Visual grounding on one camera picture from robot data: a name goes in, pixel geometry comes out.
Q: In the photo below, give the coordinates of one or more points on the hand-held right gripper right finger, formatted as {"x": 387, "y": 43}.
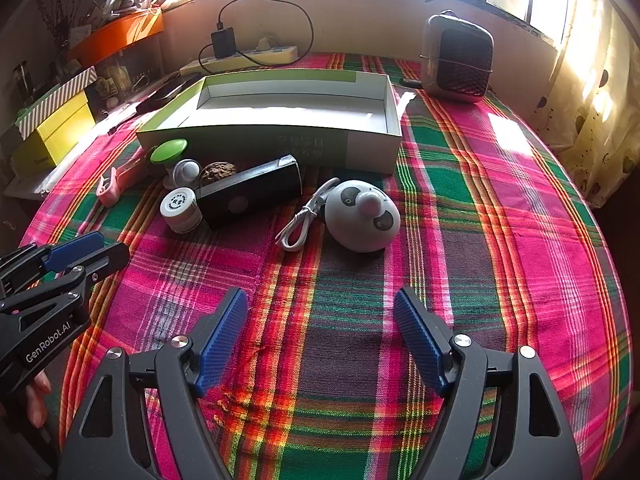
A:
{"x": 420, "y": 340}

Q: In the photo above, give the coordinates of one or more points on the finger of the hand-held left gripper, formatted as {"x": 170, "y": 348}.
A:
{"x": 107, "y": 257}
{"x": 75, "y": 247}

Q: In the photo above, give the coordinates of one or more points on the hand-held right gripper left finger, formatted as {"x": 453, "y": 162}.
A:
{"x": 222, "y": 340}

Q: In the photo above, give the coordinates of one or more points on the white round jar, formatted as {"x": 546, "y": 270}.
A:
{"x": 179, "y": 207}

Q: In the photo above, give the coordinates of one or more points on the grey panda-shaped gadget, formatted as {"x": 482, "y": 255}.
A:
{"x": 360, "y": 225}

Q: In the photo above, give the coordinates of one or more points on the brown wrinkled walnut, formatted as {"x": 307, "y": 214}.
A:
{"x": 217, "y": 170}

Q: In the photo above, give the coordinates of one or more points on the black rectangular device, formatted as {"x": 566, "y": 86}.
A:
{"x": 250, "y": 190}

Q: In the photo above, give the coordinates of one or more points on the white green cardboard box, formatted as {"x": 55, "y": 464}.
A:
{"x": 225, "y": 145}

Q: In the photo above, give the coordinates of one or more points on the person's left hand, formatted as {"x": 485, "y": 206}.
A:
{"x": 37, "y": 405}

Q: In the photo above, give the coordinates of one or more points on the pink green plaid cloth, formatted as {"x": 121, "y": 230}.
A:
{"x": 450, "y": 260}

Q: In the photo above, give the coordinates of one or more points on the yellow box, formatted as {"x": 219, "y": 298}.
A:
{"x": 65, "y": 135}

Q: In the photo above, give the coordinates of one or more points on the black flat phone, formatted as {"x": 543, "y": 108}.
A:
{"x": 165, "y": 92}

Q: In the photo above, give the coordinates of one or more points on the orange box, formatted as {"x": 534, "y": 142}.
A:
{"x": 120, "y": 32}

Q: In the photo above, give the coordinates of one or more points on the black charger adapter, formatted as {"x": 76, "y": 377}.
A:
{"x": 223, "y": 42}

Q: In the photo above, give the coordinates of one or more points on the small black object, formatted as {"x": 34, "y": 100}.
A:
{"x": 411, "y": 83}

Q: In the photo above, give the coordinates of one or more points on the cream power strip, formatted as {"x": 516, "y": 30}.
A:
{"x": 270, "y": 55}

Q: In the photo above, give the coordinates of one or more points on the white plug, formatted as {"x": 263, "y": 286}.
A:
{"x": 266, "y": 44}

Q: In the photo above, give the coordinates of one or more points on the grey portable heater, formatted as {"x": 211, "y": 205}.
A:
{"x": 450, "y": 60}

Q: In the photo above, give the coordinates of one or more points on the cream patterned curtain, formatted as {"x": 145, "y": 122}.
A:
{"x": 600, "y": 110}

